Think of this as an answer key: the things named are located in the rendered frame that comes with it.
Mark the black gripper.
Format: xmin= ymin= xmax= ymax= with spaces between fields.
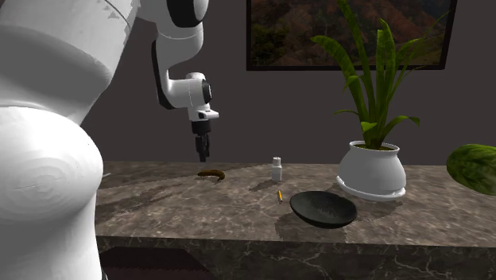
xmin=190 ymin=119 xmax=212 ymax=163

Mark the brown overripe banana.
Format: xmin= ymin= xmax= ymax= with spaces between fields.
xmin=196 ymin=169 xmax=226 ymax=181

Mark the small white bottle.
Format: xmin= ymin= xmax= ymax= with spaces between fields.
xmin=271 ymin=156 xmax=283 ymax=183

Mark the black bowl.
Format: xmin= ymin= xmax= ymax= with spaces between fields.
xmin=289 ymin=190 xmax=358 ymax=230

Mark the green plant in white pot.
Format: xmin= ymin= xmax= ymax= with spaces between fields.
xmin=309 ymin=0 xmax=451 ymax=202

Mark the large green leaf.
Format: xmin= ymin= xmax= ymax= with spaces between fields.
xmin=445 ymin=143 xmax=496 ymax=196

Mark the framed landscape wall picture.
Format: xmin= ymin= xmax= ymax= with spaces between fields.
xmin=246 ymin=0 xmax=458 ymax=72

